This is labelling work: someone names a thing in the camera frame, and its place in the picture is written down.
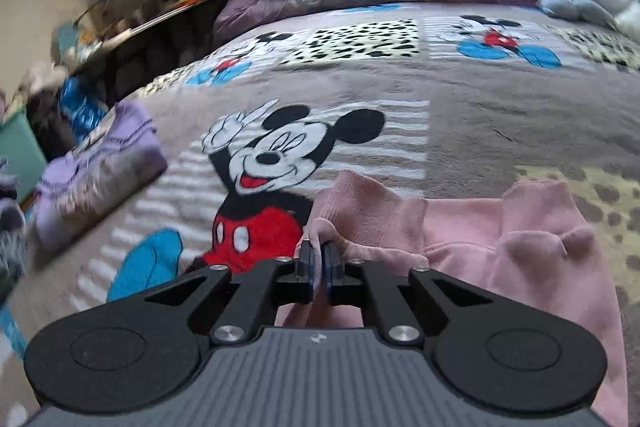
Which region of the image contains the Mickey Mouse bed blanket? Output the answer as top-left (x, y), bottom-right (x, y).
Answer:
top-left (1, 4), bottom-right (639, 426)

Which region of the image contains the pink sweatshirt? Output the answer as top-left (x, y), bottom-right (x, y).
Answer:
top-left (303, 171), bottom-right (628, 426)

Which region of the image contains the purple folded garment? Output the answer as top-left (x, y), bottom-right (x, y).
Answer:
top-left (35, 102), bottom-right (167, 255)

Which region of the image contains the dark cluttered desk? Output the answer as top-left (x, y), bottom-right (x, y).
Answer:
top-left (51, 0), bottom-right (228, 107)

